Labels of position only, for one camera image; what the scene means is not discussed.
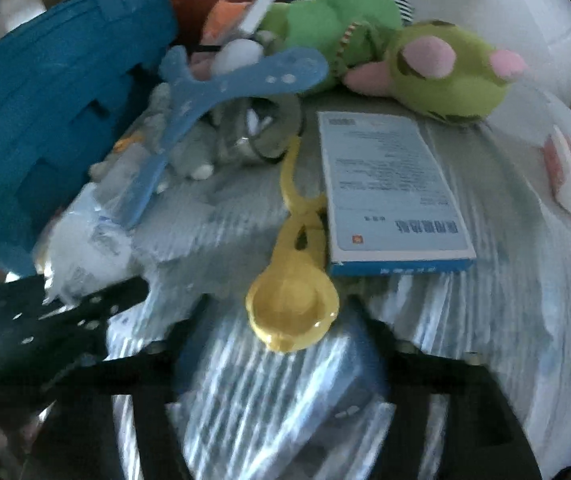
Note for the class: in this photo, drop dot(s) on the clear packet yellow contents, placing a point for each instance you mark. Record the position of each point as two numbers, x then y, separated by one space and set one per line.
90 240

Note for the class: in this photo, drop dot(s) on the grey plush toy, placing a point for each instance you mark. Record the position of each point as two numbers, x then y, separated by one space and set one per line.
185 152

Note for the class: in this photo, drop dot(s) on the blue boomerang toy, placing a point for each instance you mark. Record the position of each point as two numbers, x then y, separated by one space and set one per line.
185 105

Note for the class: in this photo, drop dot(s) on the blue and white box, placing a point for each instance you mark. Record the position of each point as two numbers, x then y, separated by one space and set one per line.
390 185

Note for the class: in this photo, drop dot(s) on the white cardboard box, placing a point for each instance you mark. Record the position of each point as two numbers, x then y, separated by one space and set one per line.
258 10

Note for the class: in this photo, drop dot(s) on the striped bed sheet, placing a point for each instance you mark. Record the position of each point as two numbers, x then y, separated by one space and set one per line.
490 310

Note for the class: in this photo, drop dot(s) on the pink plush toy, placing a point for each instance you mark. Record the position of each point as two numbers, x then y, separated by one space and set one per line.
203 65

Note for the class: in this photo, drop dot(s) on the clear round container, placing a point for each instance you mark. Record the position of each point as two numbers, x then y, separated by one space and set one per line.
265 130

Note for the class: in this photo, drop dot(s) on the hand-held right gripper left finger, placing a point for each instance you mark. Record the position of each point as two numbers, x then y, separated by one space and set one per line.
165 390

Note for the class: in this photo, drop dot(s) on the green plush frog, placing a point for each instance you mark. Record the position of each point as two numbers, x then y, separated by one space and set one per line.
325 25

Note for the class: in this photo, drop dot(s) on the yellow plastic tongs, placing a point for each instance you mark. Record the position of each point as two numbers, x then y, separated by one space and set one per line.
290 305

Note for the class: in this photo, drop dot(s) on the spotted green plush pink ears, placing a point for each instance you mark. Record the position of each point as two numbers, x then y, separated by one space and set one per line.
440 85

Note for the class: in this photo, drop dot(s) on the blue plastic crate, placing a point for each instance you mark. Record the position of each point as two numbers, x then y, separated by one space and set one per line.
55 85

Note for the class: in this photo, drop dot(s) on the white round toy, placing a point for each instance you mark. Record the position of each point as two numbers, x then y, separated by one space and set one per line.
238 56

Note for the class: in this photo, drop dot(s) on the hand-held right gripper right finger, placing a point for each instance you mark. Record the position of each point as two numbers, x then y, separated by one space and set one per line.
405 375

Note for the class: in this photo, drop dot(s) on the orange plush toy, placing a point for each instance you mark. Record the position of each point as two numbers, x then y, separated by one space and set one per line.
223 16

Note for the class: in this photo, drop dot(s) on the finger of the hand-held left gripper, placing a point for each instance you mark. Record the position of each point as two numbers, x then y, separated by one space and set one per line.
65 350
95 295

